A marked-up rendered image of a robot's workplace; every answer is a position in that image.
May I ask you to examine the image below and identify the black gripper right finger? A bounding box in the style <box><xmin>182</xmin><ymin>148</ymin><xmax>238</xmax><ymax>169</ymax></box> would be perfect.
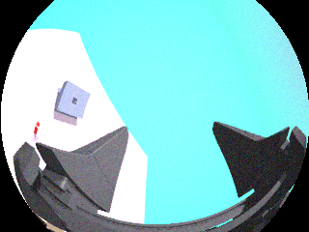
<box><xmin>212</xmin><ymin>121</ymin><xmax>290</xmax><ymax>198</ymax></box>

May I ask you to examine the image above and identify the light blue sloped panel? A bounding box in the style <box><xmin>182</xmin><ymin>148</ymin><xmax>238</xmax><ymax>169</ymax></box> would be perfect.
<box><xmin>54</xmin><ymin>81</ymin><xmax>90</xmax><ymax>119</ymax></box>

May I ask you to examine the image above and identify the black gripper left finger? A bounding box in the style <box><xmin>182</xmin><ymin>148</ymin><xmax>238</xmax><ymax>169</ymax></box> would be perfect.
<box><xmin>36</xmin><ymin>127</ymin><xmax>128</xmax><ymax>213</ymax></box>

